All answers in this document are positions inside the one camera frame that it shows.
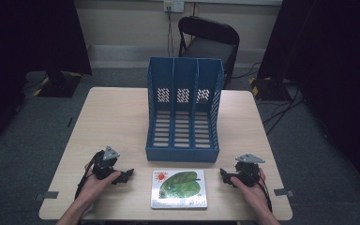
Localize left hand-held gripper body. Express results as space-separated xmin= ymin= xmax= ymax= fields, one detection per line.
xmin=91 ymin=145 xmax=121 ymax=181

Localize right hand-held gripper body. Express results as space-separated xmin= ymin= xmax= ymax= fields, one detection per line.
xmin=234 ymin=153 xmax=266 ymax=188

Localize picture book with green leaf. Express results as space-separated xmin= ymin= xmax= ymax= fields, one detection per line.
xmin=150 ymin=169 xmax=209 ymax=210

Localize blue plastic file rack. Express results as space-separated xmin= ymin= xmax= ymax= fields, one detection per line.
xmin=145 ymin=56 xmax=225 ymax=163

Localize person's right hand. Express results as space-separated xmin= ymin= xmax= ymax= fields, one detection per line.
xmin=230 ymin=168 xmax=272 ymax=211

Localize person's left hand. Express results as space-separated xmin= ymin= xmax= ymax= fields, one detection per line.
xmin=83 ymin=162 xmax=122 ymax=204

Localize grey tape strip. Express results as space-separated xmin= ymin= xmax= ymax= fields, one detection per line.
xmin=34 ymin=190 xmax=60 ymax=202
xmin=274 ymin=187 xmax=295 ymax=198

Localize black stand base striped tape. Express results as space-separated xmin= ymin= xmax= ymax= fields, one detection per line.
xmin=33 ymin=70 xmax=84 ymax=98
xmin=248 ymin=76 xmax=293 ymax=102

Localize black folding chair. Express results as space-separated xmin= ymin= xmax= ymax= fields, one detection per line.
xmin=177 ymin=16 xmax=241 ymax=89

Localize black curtain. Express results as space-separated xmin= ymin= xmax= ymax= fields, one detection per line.
xmin=0 ymin=0 xmax=93 ymax=158
xmin=257 ymin=0 xmax=360 ymax=190

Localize right hand-held gripper cable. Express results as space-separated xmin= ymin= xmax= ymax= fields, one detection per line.
xmin=256 ymin=176 xmax=274 ymax=214

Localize hand-held gripper cable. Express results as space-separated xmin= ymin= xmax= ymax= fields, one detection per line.
xmin=256 ymin=176 xmax=274 ymax=214
xmin=74 ymin=151 xmax=105 ymax=201

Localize left hand-held gripper cable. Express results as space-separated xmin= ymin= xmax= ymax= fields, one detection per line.
xmin=74 ymin=151 xmax=105 ymax=201

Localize black floor cables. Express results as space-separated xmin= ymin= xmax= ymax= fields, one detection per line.
xmin=231 ymin=61 xmax=305 ymax=136

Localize black cable from wall outlet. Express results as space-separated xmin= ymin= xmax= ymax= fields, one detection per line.
xmin=166 ymin=10 xmax=175 ymax=58

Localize white wall outlet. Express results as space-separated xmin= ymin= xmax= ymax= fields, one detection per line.
xmin=163 ymin=0 xmax=186 ymax=14

